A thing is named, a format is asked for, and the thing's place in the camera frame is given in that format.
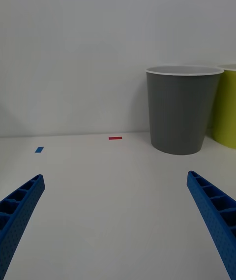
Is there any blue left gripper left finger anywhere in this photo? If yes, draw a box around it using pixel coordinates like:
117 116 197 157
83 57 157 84
0 174 46 280

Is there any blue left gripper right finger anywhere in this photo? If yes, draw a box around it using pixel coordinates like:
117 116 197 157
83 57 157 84
186 170 236 280

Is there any yellow-green plastic waste bin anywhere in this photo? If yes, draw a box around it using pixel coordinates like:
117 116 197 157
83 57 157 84
212 63 236 150

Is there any grey plastic waste bin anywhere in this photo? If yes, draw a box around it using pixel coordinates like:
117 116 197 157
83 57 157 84
145 64 225 156

